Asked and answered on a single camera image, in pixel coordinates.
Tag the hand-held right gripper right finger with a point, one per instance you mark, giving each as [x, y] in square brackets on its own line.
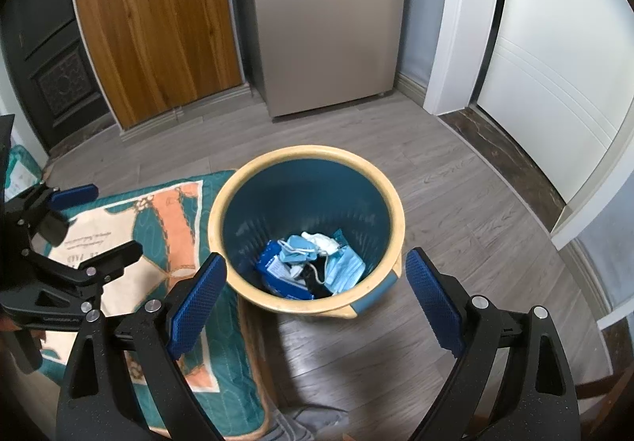
[433, 302]

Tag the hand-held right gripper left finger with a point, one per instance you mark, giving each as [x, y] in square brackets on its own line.
[198, 302]

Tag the grey floor cloth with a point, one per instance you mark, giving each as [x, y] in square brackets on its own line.
[312, 423]

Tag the white blue wipes packet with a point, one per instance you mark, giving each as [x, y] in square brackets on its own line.
[275, 267]

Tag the blue face mask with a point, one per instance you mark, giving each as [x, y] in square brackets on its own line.
[297, 248]
[344, 270]

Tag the blue bin with yellow rim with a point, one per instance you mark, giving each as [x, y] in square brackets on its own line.
[307, 193]

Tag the teal wipes pack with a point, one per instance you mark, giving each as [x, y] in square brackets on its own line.
[22, 173]

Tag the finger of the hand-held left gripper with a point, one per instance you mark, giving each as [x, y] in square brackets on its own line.
[114, 260]
[74, 196]

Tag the dark entry door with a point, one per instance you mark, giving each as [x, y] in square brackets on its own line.
[49, 74]

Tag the printed teal orange mat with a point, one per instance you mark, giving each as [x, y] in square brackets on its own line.
[163, 223]

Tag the grey refrigerator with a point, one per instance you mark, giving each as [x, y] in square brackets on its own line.
[322, 25]

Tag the wooden cabinet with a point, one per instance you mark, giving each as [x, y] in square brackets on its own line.
[158, 40]

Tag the white door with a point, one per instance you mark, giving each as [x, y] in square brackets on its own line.
[554, 74]

